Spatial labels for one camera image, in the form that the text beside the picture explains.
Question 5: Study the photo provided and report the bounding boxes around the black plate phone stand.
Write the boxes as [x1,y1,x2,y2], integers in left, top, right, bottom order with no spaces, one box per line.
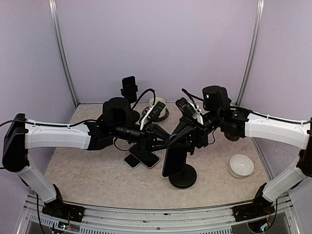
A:
[224,133,240,141]

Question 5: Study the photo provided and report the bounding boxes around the light blue bottom phone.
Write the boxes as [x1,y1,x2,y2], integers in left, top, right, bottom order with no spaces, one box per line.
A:
[124,154,141,169]

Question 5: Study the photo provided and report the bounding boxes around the tall black clamp phone stand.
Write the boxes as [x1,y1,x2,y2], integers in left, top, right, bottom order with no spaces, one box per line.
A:
[120,84,138,109]

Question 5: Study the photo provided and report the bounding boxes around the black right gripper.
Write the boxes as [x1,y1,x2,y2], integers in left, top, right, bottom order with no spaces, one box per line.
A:
[166,109,222,149]

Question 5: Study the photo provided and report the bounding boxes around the short black phone stand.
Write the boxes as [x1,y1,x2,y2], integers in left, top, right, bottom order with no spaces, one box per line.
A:
[169,149,197,189]

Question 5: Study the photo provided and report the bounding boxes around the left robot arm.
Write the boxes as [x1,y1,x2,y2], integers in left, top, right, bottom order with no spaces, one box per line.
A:
[1,97,169,218]

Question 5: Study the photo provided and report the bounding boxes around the black phone crossing stack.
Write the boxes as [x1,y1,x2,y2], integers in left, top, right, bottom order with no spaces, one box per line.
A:
[162,148,187,177]

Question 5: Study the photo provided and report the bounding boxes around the white ceramic mug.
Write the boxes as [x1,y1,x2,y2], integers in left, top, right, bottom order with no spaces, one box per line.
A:
[149,97,166,117]

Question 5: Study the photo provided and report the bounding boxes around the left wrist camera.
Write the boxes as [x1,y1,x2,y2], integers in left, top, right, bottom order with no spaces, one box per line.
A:
[140,101,165,130]

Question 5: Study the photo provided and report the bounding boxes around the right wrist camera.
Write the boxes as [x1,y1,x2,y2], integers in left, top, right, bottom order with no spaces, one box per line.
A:
[175,97,204,125]

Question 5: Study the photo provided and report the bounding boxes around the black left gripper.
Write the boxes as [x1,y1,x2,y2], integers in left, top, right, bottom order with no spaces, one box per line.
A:
[111,121,171,153]

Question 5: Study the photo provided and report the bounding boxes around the white bowl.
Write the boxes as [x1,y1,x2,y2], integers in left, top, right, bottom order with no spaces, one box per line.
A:
[229,154,254,179]

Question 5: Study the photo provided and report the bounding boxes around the red round coaster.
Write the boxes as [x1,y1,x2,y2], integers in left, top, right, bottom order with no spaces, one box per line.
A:
[142,107,170,122]

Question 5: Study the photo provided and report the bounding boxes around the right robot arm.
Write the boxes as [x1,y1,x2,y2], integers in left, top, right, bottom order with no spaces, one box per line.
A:
[162,85,312,222]

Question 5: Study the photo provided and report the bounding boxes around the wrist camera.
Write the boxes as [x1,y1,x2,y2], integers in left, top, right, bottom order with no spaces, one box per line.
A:
[140,101,165,130]
[175,97,204,125]

